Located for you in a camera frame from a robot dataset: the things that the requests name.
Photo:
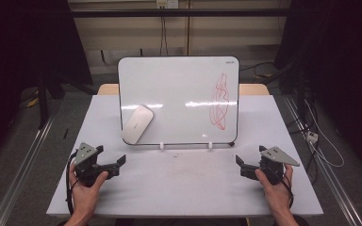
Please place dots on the white power strip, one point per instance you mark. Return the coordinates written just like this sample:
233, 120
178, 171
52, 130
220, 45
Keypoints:
312, 137

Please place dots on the aluminium floor rail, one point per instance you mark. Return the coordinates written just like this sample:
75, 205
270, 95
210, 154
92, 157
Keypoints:
326, 163
19, 175

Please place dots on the black metal stand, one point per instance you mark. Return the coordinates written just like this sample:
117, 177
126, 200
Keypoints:
43, 103

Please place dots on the white whiteboard eraser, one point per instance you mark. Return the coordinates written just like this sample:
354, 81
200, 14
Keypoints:
137, 124

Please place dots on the person's left hand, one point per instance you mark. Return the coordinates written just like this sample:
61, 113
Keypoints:
85, 197

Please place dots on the wooden table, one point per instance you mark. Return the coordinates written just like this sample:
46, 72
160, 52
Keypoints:
108, 89

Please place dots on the white whiteboard with black rim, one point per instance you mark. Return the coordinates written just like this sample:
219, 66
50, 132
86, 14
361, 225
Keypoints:
176, 94

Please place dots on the black horizontal bar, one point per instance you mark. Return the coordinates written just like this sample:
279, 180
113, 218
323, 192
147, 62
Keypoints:
176, 12

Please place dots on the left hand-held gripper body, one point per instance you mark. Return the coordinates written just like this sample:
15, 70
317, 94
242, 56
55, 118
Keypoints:
86, 160

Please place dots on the white whiteboard holder clip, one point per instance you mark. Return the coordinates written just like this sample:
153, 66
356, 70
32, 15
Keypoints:
161, 146
210, 145

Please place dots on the black curtain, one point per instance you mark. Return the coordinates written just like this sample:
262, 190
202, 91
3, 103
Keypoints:
342, 62
19, 40

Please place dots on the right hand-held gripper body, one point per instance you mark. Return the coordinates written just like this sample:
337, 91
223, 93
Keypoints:
275, 161

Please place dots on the small black floor pen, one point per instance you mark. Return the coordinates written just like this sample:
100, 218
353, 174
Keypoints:
65, 133

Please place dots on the white wall socket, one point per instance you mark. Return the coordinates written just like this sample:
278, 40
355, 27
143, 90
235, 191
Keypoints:
167, 3

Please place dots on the black whiteboard stand foot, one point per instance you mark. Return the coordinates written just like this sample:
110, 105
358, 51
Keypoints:
231, 144

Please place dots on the person's right hand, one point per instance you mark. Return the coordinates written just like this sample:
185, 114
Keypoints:
278, 194

